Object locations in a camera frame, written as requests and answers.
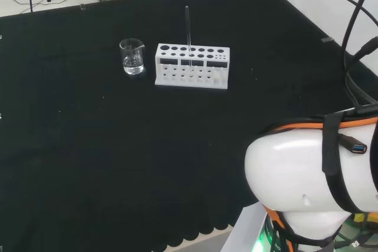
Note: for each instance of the white test tube rack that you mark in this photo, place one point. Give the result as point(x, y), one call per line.
point(193, 82)

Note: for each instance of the clear glass rod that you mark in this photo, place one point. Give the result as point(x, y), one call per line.
point(188, 27)

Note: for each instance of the small clear glass beaker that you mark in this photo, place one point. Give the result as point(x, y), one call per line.
point(132, 67)

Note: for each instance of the black bench cloth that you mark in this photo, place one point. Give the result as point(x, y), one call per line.
point(118, 151)

